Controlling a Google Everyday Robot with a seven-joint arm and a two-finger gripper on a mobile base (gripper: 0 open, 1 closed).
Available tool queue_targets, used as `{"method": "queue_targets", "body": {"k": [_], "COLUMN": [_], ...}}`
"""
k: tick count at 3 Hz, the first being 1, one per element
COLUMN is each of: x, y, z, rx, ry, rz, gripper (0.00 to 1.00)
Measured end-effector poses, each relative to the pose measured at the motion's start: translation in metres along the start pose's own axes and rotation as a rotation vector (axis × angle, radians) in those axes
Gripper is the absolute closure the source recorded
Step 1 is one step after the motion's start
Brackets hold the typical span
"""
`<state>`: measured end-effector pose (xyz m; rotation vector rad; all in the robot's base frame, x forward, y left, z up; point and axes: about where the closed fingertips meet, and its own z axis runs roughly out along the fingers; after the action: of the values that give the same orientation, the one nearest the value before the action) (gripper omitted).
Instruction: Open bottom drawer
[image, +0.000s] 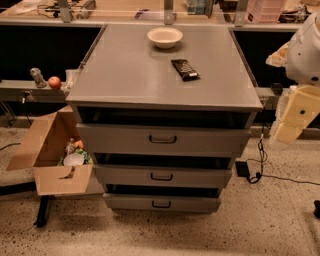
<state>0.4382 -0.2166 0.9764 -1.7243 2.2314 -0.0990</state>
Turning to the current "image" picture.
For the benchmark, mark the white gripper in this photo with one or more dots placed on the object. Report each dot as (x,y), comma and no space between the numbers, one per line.
(305,58)

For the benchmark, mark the grey bottom drawer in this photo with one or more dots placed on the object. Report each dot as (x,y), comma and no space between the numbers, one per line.
(162,203)

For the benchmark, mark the grey drawer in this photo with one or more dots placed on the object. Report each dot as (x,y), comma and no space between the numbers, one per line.
(162,203)
(160,140)
(162,176)

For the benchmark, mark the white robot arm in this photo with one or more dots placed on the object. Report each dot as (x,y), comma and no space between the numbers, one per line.
(303,63)

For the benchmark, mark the grey drawer cabinet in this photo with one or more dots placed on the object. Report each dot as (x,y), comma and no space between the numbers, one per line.
(129,81)

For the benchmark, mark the grey top drawer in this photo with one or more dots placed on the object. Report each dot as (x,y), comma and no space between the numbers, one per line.
(160,140)

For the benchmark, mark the grey middle drawer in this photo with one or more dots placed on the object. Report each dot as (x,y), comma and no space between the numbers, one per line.
(162,176)

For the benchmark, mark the black remote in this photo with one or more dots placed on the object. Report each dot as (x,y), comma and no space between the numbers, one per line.
(276,88)

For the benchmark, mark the black power adapter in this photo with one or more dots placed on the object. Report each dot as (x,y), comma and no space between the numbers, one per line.
(242,169)

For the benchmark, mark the pink storage box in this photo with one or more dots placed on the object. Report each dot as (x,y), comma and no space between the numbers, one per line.
(264,11)

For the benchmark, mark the black snack bar wrapper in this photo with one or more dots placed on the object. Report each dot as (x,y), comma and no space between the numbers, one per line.
(184,69)

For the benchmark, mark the white bowl in box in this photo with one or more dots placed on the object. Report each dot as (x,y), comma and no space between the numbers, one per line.
(73,160)

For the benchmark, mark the red apple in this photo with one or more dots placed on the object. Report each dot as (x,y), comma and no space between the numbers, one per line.
(54,82)

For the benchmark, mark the grey small figurine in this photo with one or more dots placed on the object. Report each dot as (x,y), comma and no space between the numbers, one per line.
(38,77)

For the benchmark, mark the cardboard box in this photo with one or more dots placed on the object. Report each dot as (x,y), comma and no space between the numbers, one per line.
(41,149)

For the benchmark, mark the black floor stand leg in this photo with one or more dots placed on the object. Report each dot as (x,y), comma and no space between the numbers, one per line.
(41,219)

